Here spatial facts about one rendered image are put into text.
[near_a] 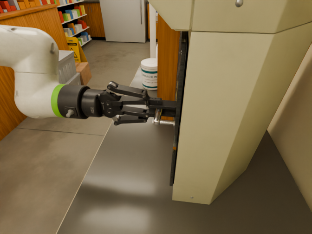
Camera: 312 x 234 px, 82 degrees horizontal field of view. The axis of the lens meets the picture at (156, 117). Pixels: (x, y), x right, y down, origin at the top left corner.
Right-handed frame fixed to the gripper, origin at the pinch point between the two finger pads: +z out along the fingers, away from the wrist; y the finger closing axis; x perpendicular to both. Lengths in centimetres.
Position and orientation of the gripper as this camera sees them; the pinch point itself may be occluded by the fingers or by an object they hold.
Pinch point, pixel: (162, 107)
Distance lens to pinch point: 46.9
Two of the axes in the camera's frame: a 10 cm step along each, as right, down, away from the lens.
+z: 9.9, 0.8, -0.9
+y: 0.0, -7.9, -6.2
